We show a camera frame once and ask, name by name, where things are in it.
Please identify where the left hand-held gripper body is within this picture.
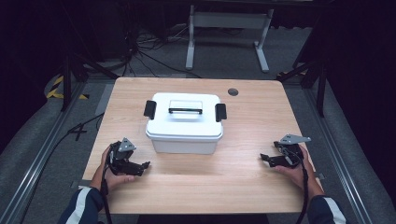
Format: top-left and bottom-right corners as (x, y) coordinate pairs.
(106, 137), (138, 175)

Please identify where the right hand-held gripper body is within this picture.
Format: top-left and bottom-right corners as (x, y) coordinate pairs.
(273, 133), (312, 169)

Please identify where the white plastic storage box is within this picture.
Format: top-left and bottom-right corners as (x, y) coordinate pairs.
(146, 130), (224, 155)

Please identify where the white box lid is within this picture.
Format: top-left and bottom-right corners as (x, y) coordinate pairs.
(145, 91), (224, 141)

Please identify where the person's right hand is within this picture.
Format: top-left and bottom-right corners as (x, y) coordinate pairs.
(274, 145), (325, 199)

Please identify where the person's left hand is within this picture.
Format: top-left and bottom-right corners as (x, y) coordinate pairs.
(90, 146), (136, 192)

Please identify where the black box latch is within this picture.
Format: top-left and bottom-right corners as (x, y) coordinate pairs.
(214, 103), (228, 123)
(143, 100), (157, 120)

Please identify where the black tripod stand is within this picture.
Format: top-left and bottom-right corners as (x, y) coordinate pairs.
(276, 57), (329, 119)
(60, 51), (120, 112)

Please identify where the yellow black floor tape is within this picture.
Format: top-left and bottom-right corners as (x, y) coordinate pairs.
(46, 75), (91, 101)

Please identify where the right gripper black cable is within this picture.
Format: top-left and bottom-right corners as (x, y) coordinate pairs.
(281, 146), (310, 224)

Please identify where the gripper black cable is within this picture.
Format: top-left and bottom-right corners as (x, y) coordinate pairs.
(100, 151), (114, 224)
(281, 146), (310, 224)

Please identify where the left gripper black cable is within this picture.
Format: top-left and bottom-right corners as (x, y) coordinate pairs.
(100, 151), (114, 224)

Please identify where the aluminium floor rail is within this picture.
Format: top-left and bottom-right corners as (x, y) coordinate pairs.
(302, 87), (373, 224)
(0, 80), (89, 224)

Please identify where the black floor cable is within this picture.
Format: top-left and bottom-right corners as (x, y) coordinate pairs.
(18, 112), (106, 224)

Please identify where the black lid handle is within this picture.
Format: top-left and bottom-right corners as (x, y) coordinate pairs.
(168, 107), (204, 115)

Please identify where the bundle of black floor cables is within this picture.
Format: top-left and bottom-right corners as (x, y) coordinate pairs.
(120, 21), (204, 79)

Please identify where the white metal desk frame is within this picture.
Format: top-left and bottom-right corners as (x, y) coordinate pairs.
(185, 4), (276, 74)

